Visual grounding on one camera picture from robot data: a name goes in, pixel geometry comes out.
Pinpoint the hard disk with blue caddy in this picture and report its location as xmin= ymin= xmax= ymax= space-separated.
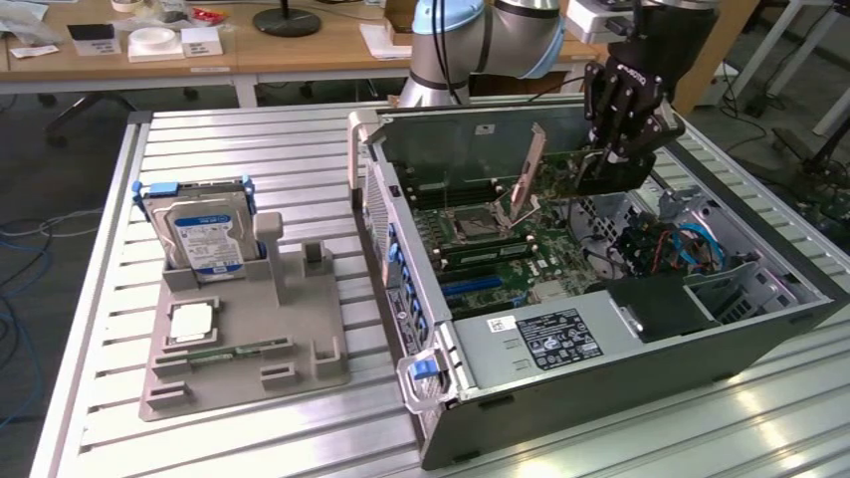
xmin=133 ymin=174 xmax=259 ymax=290

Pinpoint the blue expansion slot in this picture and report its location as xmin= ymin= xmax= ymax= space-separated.
xmin=441 ymin=275 xmax=508 ymax=299

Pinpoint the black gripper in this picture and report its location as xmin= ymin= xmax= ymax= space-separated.
xmin=582 ymin=0 xmax=722 ymax=165

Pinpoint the CPU socket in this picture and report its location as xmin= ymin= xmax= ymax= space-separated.
xmin=450 ymin=206 xmax=514 ymax=245

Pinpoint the green motherboard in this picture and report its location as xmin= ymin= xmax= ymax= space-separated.
xmin=398 ymin=163 xmax=600 ymax=320

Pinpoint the black looped cable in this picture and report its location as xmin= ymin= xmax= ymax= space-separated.
xmin=530 ymin=74 xmax=590 ymax=104

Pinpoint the black plastic air shroud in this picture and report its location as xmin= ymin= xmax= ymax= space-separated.
xmin=601 ymin=276 xmax=722 ymax=345

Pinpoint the green graphics card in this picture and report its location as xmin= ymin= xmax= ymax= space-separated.
xmin=509 ymin=121 xmax=660 ymax=228

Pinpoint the blue data wire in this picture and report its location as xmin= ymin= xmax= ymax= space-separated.
xmin=684 ymin=222 xmax=729 ymax=273

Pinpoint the metal socket cover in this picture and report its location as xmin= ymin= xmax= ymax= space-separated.
xmin=489 ymin=191 xmax=541 ymax=230

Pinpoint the silver CPU chip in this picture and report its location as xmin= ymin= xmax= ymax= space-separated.
xmin=165 ymin=304 xmax=218 ymax=345

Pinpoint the wooden desk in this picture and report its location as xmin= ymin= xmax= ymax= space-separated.
xmin=0 ymin=0 xmax=600 ymax=96

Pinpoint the white labelled box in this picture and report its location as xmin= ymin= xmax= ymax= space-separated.
xmin=178 ymin=25 xmax=225 ymax=59

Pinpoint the grey plastic parts rack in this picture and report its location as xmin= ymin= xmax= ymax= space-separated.
xmin=137 ymin=211 xmax=353 ymax=424

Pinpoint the long black expansion slot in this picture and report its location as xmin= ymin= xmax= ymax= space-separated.
xmin=437 ymin=263 xmax=501 ymax=286

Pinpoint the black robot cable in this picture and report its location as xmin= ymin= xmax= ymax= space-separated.
xmin=428 ymin=0 xmax=466 ymax=106

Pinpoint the black floor stand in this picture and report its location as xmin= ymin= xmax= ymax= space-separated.
xmin=769 ymin=126 xmax=850 ymax=200

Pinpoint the black wire bundle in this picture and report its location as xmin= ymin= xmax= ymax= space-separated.
xmin=581 ymin=218 xmax=644 ymax=280

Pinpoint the metal drive cage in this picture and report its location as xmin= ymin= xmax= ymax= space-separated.
xmin=569 ymin=148 xmax=725 ymax=260

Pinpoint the flat white box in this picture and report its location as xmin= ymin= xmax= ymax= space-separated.
xmin=126 ymin=42 xmax=187 ymax=65

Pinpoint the white metal table frame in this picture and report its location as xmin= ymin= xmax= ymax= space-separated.
xmin=722 ymin=0 xmax=850 ymax=135

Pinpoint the black round lamp base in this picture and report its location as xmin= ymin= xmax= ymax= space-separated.
xmin=251 ymin=0 xmax=325 ymax=37

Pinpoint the blue floor cable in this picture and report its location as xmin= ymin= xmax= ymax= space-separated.
xmin=0 ymin=233 xmax=55 ymax=429

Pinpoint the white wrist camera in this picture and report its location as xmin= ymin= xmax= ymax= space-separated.
xmin=568 ymin=0 xmax=640 ymax=45

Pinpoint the black office chair base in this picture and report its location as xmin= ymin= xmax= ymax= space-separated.
xmin=39 ymin=87 xmax=201 ymax=148

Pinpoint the black open PC case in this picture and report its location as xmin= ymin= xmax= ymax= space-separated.
xmin=349 ymin=94 xmax=850 ymax=472

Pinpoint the clear plastic bag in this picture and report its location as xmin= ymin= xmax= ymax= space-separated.
xmin=0 ymin=2 xmax=69 ymax=44

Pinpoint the white box with black lid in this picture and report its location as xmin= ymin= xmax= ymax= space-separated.
xmin=66 ymin=23 xmax=126 ymax=57

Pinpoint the white tape roll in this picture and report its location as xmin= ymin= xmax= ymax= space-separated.
xmin=130 ymin=28 xmax=175 ymax=49

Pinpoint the grey floor cable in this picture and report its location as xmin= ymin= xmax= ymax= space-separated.
xmin=0 ymin=208 xmax=109 ymax=239

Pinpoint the grey disk bay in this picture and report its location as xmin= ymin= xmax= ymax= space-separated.
xmin=684 ymin=256 xmax=803 ymax=325

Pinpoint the grey power supply unit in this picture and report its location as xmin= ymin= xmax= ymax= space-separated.
xmin=437 ymin=291 xmax=660 ymax=394

